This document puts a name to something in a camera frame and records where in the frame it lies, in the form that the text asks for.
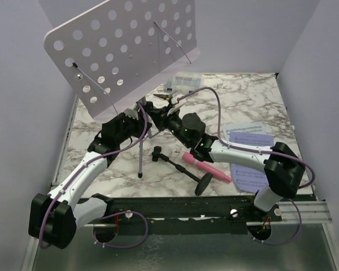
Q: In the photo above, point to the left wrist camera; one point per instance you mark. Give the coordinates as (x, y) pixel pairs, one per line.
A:
(132, 113)

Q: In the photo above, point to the yellow handled pliers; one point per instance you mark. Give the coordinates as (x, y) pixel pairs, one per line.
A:
(166, 97)

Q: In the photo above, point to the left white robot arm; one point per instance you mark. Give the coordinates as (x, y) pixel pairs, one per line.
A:
(55, 217)

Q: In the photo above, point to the black microphone stand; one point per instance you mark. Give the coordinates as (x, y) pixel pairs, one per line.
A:
(202, 183)

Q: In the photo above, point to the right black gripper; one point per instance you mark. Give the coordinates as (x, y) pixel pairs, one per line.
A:
(161, 117)

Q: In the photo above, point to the aluminium frame rail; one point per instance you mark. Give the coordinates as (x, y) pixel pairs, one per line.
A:
(312, 212)

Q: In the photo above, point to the lilac music stand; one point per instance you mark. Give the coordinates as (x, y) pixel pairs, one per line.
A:
(116, 52)

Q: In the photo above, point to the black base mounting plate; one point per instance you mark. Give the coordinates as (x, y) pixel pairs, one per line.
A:
(187, 215)

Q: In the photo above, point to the lilac sheet music page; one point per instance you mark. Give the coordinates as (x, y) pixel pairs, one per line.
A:
(247, 172)

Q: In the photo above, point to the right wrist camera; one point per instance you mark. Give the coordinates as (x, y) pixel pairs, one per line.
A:
(174, 103)

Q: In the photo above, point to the pink toy microphone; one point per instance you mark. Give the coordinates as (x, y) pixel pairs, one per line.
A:
(219, 175)

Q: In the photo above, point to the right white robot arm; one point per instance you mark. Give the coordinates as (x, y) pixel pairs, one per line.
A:
(282, 167)

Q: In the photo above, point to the clear plastic screw box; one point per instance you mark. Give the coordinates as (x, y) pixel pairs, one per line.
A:
(185, 83)

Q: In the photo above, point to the white sheet music page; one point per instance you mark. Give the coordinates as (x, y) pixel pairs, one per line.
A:
(255, 127)

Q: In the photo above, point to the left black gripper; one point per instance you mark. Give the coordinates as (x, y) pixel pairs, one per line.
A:
(139, 124)

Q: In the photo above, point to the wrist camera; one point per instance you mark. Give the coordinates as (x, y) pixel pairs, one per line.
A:
(132, 113)
(174, 103)

